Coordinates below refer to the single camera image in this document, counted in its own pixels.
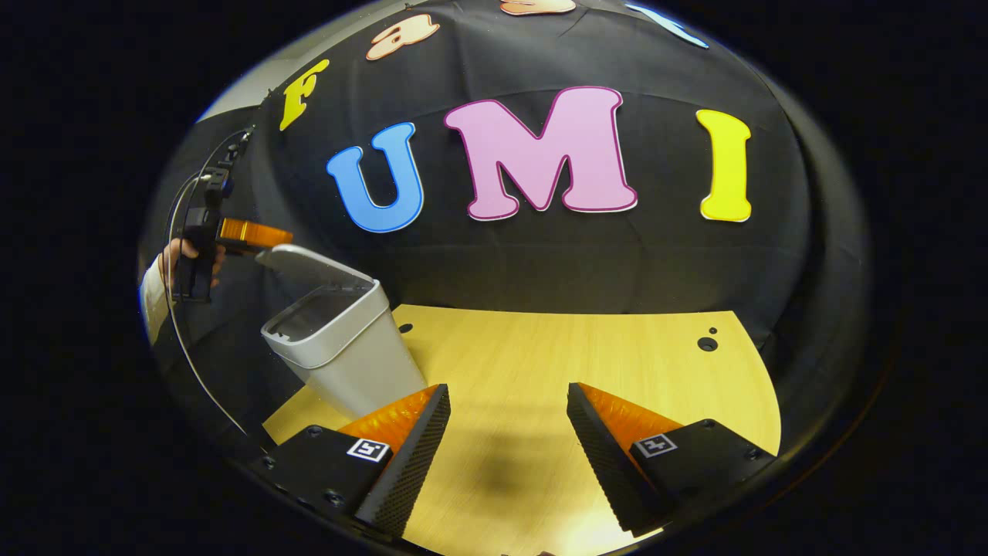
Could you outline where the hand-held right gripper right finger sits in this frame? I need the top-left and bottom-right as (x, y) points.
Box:
(567, 381), (777, 538)

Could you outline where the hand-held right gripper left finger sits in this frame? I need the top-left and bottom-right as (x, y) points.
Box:
(249, 384), (452, 540)

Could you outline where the white desktop garbage bin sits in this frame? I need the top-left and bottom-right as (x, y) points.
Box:
(255, 244), (428, 422)

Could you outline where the wooden desktop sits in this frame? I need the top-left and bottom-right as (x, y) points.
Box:
(262, 303), (782, 556)

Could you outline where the thin grey cable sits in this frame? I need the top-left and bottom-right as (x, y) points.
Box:
(164, 127), (252, 437)

